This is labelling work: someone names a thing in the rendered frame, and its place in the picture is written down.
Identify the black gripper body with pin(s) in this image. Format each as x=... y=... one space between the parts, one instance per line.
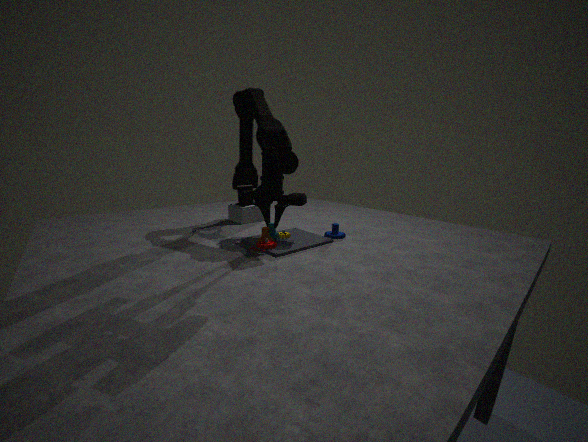
x=295 y=199

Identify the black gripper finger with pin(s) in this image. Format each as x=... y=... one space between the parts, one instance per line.
x=265 y=209
x=279 y=209

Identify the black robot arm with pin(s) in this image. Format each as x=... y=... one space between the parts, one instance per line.
x=273 y=140

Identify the brown gear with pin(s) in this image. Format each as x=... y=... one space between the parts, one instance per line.
x=265 y=234

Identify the blue gear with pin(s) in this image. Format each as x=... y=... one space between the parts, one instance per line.
x=335 y=232

